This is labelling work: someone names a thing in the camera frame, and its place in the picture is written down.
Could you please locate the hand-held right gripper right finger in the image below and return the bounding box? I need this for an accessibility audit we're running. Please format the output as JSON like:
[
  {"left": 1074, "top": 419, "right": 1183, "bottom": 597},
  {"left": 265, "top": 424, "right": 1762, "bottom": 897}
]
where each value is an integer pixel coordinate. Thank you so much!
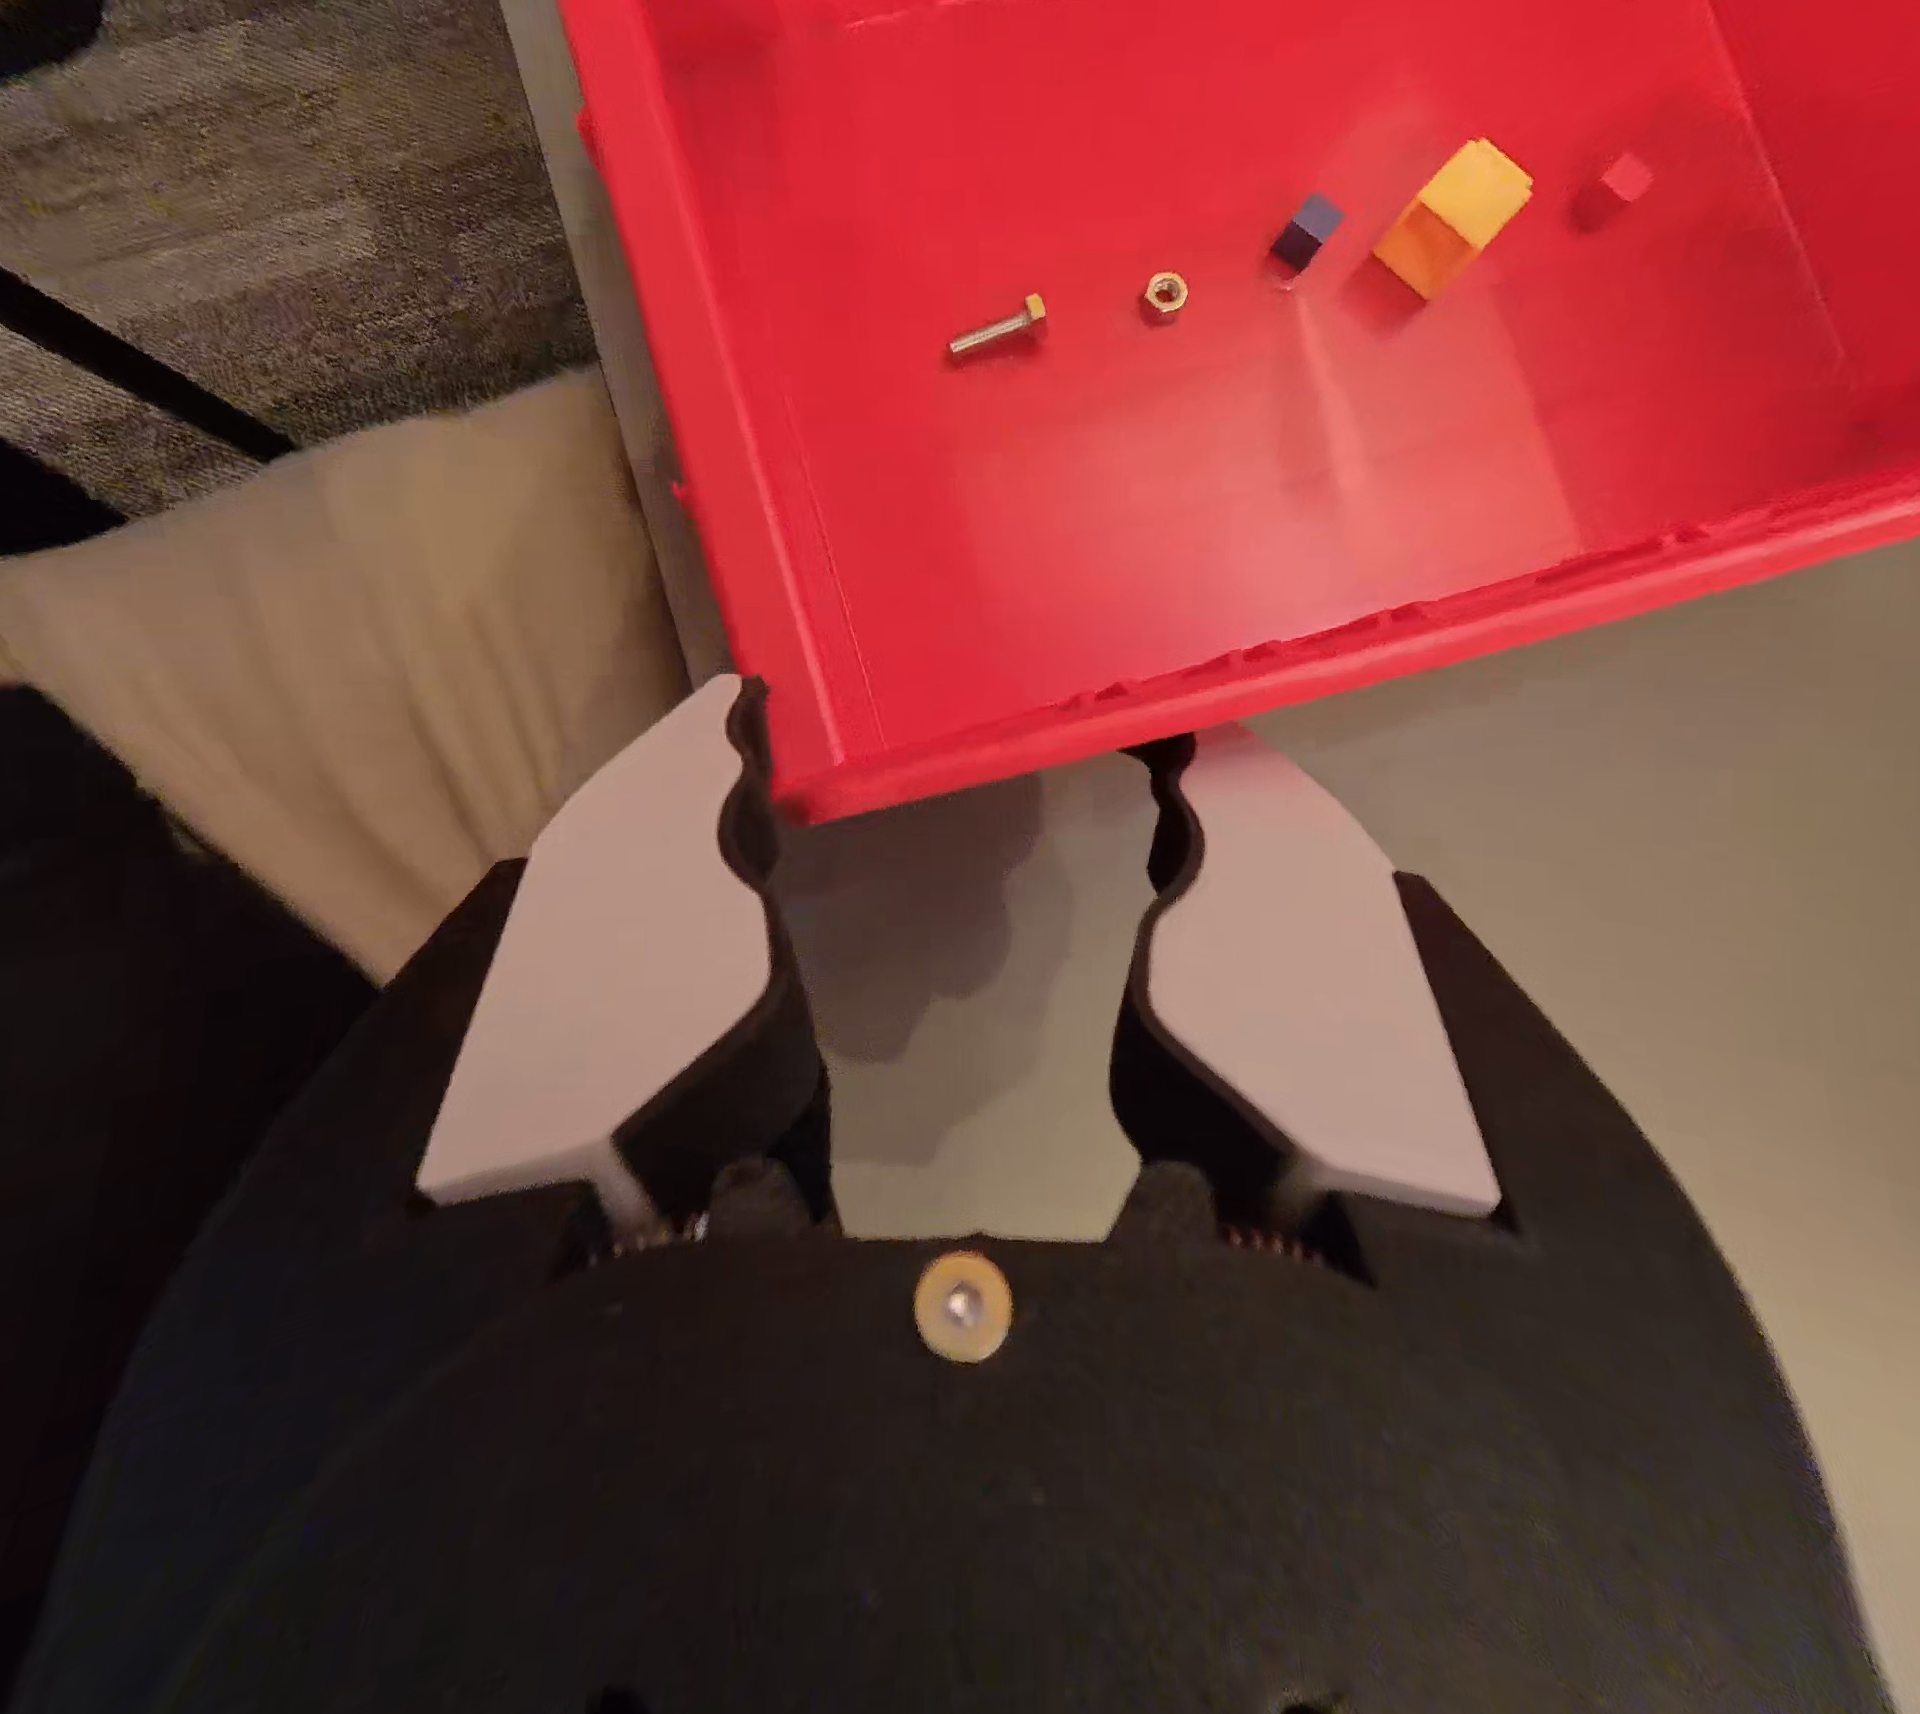
[{"left": 1111, "top": 724, "right": 1506, "bottom": 1244}]

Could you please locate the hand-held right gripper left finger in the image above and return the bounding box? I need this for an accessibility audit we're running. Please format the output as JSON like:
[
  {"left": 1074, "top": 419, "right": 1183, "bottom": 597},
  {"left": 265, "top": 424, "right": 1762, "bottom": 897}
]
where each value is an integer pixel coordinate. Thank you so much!
[{"left": 415, "top": 674, "right": 834, "bottom": 1237}]

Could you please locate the red plastic bin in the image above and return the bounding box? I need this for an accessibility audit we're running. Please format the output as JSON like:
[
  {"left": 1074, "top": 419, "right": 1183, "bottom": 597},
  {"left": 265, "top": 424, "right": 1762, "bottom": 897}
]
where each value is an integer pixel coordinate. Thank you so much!
[{"left": 502, "top": 0, "right": 1920, "bottom": 828}]

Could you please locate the brass bolt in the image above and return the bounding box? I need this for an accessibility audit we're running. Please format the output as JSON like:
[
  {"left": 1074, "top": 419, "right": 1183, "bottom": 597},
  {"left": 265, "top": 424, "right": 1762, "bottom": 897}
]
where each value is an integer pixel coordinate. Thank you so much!
[{"left": 944, "top": 296, "right": 1050, "bottom": 364}]

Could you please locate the yellow rectangular block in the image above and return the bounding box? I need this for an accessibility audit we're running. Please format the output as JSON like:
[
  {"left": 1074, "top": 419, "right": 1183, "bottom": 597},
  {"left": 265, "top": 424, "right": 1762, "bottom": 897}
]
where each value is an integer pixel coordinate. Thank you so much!
[{"left": 1371, "top": 138, "right": 1537, "bottom": 305}]

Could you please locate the small red cube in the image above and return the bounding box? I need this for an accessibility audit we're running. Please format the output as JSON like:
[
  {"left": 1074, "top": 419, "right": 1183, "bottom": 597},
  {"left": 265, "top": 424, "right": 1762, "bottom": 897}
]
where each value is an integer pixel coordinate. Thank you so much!
[{"left": 1575, "top": 151, "right": 1657, "bottom": 233}]

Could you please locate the olive grey mat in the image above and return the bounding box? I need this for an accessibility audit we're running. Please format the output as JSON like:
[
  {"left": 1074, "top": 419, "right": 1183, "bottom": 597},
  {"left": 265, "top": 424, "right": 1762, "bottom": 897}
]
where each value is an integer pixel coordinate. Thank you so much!
[{"left": 757, "top": 536, "right": 1920, "bottom": 1687}]

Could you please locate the cream cushion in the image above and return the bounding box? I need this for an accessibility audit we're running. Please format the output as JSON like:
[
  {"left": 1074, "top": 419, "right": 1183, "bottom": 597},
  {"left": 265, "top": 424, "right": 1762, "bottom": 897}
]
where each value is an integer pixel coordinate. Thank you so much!
[{"left": 0, "top": 371, "right": 693, "bottom": 983}]

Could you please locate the dark cloth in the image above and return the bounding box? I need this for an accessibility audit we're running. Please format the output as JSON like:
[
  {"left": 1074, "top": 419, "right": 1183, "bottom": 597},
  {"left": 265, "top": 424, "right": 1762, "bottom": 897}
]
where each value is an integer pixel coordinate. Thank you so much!
[{"left": 0, "top": 679, "right": 385, "bottom": 1597}]

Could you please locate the black chair leg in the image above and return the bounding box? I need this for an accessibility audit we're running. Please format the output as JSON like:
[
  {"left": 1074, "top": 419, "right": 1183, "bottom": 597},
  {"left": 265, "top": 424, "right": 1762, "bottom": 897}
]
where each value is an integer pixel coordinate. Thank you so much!
[{"left": 0, "top": 266, "right": 295, "bottom": 465}]

